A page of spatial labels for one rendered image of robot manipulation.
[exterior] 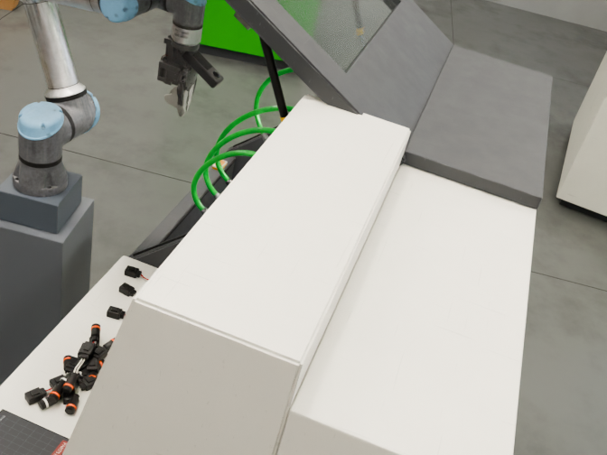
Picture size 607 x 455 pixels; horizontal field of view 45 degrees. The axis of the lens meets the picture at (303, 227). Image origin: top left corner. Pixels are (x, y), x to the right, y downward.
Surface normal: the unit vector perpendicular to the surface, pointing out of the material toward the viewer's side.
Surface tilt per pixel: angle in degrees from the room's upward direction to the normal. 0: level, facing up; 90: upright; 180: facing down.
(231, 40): 90
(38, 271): 90
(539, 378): 0
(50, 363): 0
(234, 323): 0
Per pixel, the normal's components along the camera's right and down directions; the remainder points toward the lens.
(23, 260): -0.15, 0.55
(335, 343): 0.21, -0.80
